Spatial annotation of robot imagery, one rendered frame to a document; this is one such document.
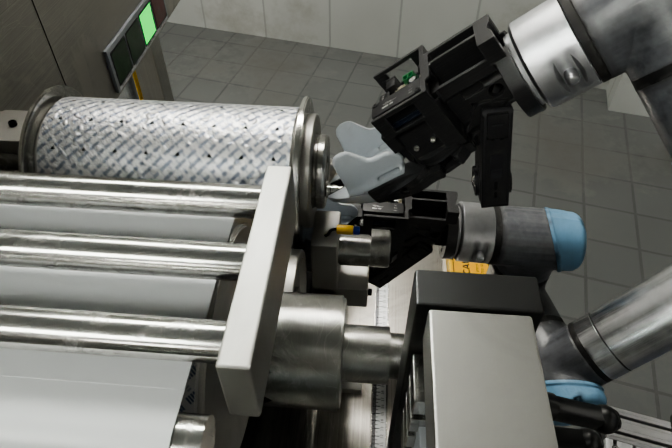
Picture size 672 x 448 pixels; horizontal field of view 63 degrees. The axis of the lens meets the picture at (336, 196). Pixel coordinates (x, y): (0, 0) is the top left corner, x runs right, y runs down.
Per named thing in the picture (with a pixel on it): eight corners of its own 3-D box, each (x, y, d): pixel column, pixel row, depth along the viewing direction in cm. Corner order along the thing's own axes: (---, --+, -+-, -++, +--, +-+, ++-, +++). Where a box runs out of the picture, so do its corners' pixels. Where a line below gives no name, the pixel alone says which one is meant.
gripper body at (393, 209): (361, 172, 69) (458, 180, 68) (356, 220, 75) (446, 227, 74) (357, 217, 63) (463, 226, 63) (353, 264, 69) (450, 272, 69)
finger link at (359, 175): (298, 167, 52) (377, 116, 48) (338, 203, 55) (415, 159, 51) (295, 189, 50) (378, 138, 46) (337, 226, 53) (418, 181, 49)
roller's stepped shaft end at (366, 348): (446, 399, 31) (454, 371, 29) (340, 391, 32) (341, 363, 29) (443, 349, 34) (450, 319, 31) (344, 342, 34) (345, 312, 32)
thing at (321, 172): (331, 156, 61) (325, 219, 58) (313, 155, 61) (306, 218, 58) (328, 120, 54) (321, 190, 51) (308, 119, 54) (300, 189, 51)
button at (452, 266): (492, 293, 88) (495, 283, 86) (448, 290, 88) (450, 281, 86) (487, 259, 93) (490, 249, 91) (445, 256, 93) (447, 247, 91)
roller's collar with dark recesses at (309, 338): (338, 431, 32) (339, 376, 27) (235, 423, 32) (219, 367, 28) (346, 333, 36) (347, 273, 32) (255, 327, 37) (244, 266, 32)
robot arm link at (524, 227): (572, 289, 69) (597, 244, 63) (484, 282, 69) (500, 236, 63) (559, 242, 74) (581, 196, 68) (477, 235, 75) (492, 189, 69)
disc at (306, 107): (302, 272, 57) (292, 175, 45) (297, 272, 57) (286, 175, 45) (317, 167, 66) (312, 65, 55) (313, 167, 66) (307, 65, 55)
